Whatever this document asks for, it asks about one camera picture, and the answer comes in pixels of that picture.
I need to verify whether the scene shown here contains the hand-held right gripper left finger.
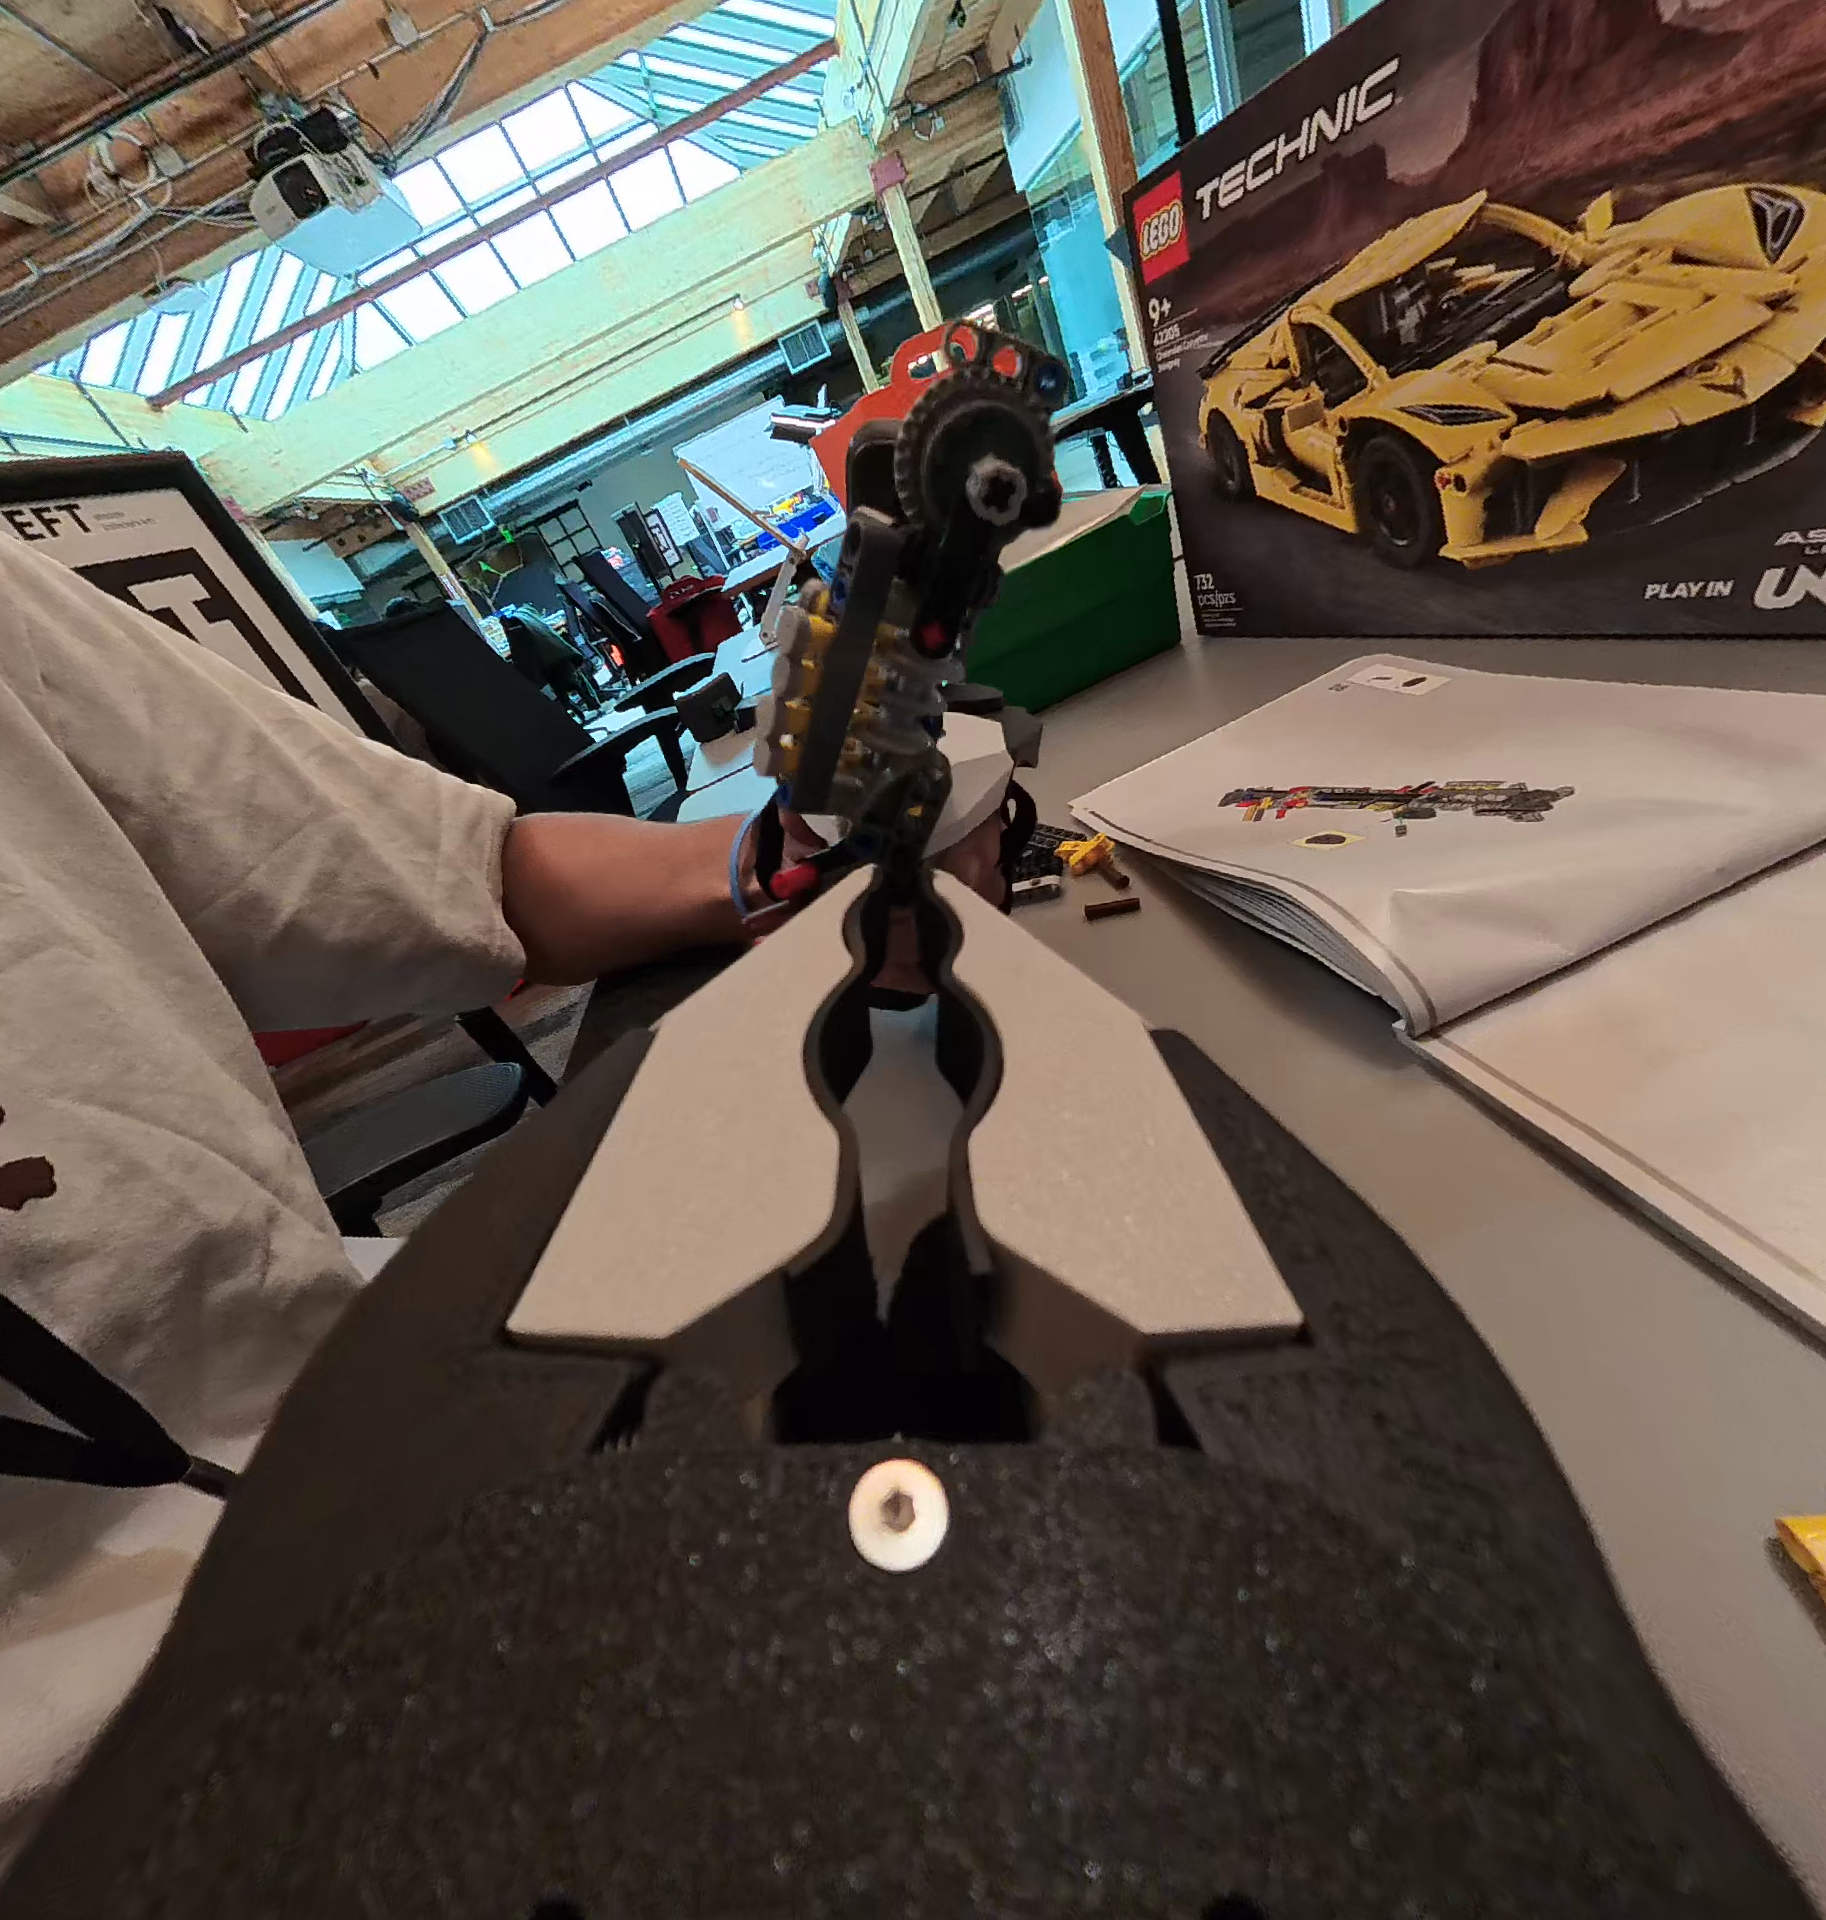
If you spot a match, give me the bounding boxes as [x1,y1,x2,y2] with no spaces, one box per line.
[508,867,896,1444]

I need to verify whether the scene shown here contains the ceiling mounted white projector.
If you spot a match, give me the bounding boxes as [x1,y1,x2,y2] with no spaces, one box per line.
[243,111,419,279]

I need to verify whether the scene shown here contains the person's white shirt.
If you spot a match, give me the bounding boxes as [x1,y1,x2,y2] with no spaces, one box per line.
[0,501,532,1877]

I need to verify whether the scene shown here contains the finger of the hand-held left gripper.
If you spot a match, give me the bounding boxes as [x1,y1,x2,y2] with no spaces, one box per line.
[925,713,1022,864]

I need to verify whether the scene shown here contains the white lego instruction booklet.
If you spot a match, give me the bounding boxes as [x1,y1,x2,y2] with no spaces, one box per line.
[1069,655,1826,1373]

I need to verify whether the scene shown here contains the black lego set box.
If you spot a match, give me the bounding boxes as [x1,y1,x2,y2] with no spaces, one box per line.
[1123,0,1826,639]

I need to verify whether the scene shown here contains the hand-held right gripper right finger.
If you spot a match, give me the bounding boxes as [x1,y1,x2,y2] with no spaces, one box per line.
[886,870,1307,1444]

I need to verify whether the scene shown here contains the person's left hand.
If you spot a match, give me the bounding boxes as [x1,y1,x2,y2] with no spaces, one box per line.
[755,801,1011,1004]

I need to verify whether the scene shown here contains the person's left forearm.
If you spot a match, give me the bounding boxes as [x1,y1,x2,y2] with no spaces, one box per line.
[499,809,764,987]

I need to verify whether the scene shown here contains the red chair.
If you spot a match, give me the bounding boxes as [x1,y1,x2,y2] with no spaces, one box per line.
[644,575,741,661]

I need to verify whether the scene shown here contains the green plastic bin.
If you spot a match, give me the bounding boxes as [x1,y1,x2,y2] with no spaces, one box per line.
[960,482,1185,713]

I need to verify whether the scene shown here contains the white printed sign card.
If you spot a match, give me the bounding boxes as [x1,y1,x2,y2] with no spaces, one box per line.
[0,450,405,743]

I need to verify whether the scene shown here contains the orange red paper bag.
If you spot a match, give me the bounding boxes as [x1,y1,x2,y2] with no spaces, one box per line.
[809,321,1005,489]

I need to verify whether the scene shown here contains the black badge reel lanyard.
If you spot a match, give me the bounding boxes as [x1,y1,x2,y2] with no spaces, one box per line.
[0,1259,231,1502]

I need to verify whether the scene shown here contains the lego car chassis assembly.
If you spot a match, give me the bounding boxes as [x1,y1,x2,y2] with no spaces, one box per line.
[748,316,1072,976]

